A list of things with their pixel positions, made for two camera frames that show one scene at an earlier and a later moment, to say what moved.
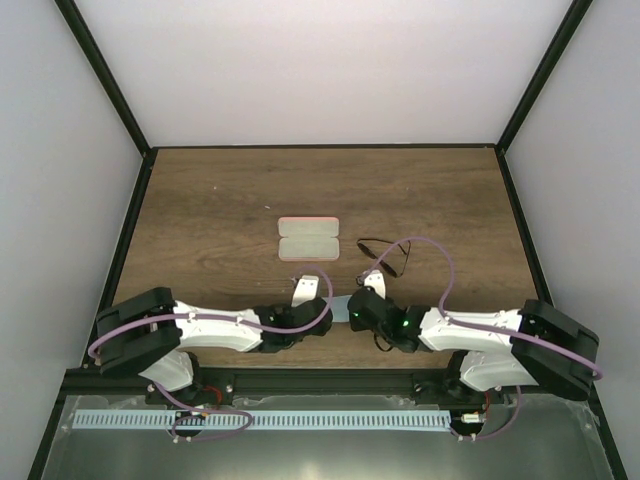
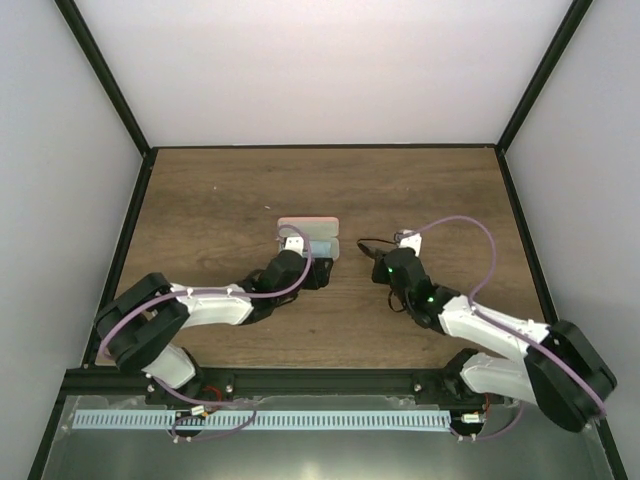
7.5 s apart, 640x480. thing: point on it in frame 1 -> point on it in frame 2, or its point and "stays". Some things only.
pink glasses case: x=308 y=238 stays
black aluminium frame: x=85 y=383 stays
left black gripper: x=320 y=332 -> x=319 y=276
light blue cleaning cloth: x=339 y=307 -> x=321 y=249
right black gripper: x=357 y=324 -> x=379 y=271
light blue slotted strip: x=264 y=419 stays
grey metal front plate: x=552 y=438 stays
